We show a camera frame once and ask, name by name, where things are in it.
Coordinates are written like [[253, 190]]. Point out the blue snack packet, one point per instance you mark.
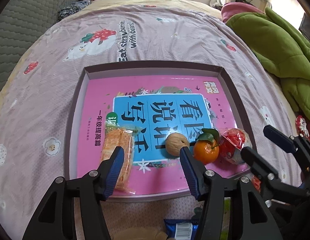
[[184, 229]]

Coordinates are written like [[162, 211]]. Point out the red foil candy wrapper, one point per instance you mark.
[[301, 126]]

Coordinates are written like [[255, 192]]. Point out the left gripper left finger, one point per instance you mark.
[[54, 217]]

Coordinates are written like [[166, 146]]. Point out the surprise egg toy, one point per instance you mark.
[[256, 183], [232, 141]]

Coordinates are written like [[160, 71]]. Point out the orange packaged cracker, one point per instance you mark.
[[118, 147]]

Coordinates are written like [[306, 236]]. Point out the walnut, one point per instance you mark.
[[174, 142]]

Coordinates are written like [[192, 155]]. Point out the dark patterned cloth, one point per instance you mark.
[[72, 9]]

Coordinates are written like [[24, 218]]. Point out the pink strawberry bedsheet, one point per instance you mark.
[[35, 102]]

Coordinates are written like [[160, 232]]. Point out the black wall television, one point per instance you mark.
[[304, 27]]

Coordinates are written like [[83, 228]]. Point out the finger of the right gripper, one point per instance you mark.
[[271, 185], [298, 146]]

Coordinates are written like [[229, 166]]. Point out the grey quilted headboard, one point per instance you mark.
[[22, 22]]

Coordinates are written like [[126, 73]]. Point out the beige mesh drawstring pouch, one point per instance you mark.
[[140, 233]]

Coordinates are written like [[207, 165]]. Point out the green plush blanket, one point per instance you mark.
[[281, 49]]

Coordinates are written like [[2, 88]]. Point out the pink pillow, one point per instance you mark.
[[232, 8]]

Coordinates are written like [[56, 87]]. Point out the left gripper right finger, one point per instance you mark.
[[250, 218]]

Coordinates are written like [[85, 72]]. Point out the orange tangerine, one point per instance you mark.
[[206, 148]]

